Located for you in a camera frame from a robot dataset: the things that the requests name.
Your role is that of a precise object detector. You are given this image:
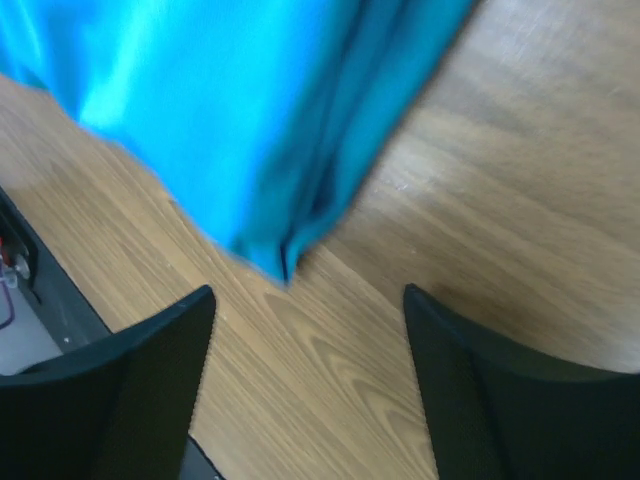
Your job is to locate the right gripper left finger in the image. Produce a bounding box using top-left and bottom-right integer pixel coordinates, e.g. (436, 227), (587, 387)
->
(1, 285), (216, 479)

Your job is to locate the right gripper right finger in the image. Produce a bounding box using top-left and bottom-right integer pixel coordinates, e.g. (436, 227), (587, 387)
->
(403, 284), (639, 479)

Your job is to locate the teal blue t shirt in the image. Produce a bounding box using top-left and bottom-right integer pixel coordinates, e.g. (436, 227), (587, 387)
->
(1, 0), (472, 283)

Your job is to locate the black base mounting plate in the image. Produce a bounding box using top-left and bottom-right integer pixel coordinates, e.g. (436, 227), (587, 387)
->
(1, 193), (110, 376)

